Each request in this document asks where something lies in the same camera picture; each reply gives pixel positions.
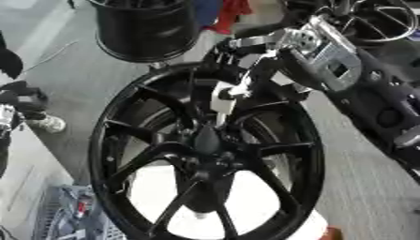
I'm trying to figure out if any person's shoe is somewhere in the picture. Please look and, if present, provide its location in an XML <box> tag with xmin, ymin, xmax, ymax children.
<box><xmin>24</xmin><ymin>114</ymin><xmax>69</xmax><ymax>134</ymax></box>

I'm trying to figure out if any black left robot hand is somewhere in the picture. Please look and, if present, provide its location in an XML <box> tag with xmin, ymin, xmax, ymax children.
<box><xmin>0</xmin><ymin>80</ymin><xmax>52</xmax><ymax>122</ymax></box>

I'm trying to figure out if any black wheel barrel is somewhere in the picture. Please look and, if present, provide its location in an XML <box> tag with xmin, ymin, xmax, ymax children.
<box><xmin>86</xmin><ymin>0</ymin><xmax>201</xmax><ymax>64</ymax></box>

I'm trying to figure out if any black spoked wheel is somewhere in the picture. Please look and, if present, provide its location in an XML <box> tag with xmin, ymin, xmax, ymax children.
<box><xmin>283</xmin><ymin>0</ymin><xmax>420</xmax><ymax>45</ymax></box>
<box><xmin>86</xmin><ymin>62</ymin><xmax>328</xmax><ymax>240</ymax></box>

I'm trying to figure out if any white pin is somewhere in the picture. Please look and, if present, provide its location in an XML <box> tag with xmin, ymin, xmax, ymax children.
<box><xmin>208</xmin><ymin>81</ymin><xmax>242</xmax><ymax>129</ymax></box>

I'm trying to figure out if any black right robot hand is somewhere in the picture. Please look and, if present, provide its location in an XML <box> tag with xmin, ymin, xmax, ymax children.
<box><xmin>200</xmin><ymin>30</ymin><xmax>315</xmax><ymax>102</ymax></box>

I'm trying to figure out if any person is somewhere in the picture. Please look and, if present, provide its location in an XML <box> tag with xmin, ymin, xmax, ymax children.
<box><xmin>185</xmin><ymin>0</ymin><xmax>255</xmax><ymax>64</ymax></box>

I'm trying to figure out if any white round pedestal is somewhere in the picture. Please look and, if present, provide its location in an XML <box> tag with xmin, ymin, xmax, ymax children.
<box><xmin>127</xmin><ymin>164</ymin><xmax>330</xmax><ymax>240</ymax></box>

